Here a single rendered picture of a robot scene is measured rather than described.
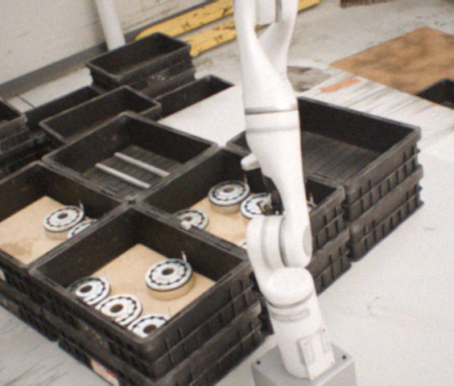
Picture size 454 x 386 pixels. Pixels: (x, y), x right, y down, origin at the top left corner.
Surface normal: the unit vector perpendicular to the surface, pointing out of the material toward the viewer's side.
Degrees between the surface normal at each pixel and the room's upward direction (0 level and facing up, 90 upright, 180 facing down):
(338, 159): 0
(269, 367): 4
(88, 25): 90
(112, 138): 90
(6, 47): 90
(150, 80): 90
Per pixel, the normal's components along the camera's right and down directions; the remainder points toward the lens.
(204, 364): 0.70, 0.27
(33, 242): -0.17, -0.83
